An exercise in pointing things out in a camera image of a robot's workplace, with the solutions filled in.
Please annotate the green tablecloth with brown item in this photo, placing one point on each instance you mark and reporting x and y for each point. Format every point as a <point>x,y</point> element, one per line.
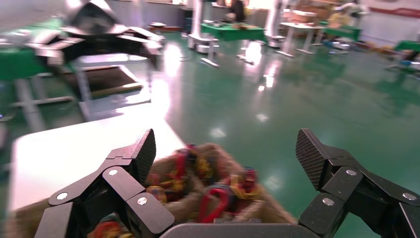
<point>233,33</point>

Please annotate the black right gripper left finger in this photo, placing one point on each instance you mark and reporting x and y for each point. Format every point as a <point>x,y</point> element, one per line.
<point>124,184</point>

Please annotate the green tablecloth with cardboard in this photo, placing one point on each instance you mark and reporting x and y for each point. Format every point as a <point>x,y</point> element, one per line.
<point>344,33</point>

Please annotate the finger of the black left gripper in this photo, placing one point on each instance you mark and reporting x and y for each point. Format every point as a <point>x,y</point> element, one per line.
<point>55,46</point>
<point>147,44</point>

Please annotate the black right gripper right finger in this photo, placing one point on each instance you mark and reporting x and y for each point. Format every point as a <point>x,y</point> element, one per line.
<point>341,184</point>

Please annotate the green tablecloth with headset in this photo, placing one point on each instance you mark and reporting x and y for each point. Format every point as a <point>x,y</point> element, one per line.
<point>19,62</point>

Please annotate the person in yellow clothes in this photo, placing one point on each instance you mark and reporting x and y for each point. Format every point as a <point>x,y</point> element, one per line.
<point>339,19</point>

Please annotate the cardboard boxes stack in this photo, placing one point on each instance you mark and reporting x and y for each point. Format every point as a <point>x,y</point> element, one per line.
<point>311,11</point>

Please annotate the perforated metal rack frame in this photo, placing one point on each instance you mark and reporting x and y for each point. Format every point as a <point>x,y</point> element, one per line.
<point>83,88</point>

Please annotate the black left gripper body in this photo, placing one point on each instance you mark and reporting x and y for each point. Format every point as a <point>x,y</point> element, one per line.
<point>95,23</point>

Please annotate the brown divided pulp box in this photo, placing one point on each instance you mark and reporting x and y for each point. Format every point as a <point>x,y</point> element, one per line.
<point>262,212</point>

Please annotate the white bare table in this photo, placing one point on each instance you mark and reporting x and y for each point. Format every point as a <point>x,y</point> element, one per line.
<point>302,26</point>

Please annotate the white standing robot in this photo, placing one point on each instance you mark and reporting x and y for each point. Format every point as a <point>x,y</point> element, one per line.
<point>275,19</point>
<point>198,19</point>

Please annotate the black mat wooden tray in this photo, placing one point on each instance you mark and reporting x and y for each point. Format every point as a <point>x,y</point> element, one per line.
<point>105,80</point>

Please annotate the person in black clothes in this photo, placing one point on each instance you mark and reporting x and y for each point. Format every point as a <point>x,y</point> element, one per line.
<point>237,10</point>

